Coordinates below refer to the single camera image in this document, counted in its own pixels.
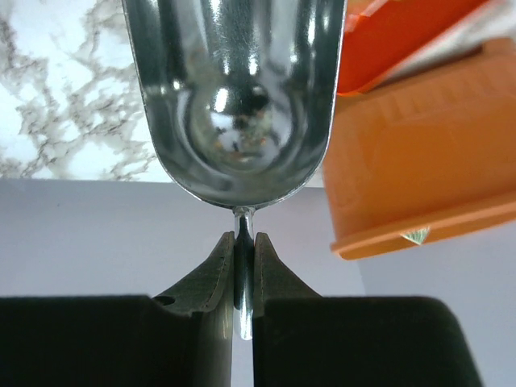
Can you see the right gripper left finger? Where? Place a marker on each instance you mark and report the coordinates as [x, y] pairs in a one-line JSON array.
[[181, 337]]

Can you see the silver metal scoop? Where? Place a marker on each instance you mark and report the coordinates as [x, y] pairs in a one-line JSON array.
[[239, 97]]

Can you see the orange plastic bin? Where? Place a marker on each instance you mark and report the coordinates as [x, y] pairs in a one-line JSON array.
[[426, 158]]

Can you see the orange tray of candies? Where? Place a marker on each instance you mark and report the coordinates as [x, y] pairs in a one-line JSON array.
[[381, 35]]

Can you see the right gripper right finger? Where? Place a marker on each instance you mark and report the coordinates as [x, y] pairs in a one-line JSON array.
[[301, 338]]

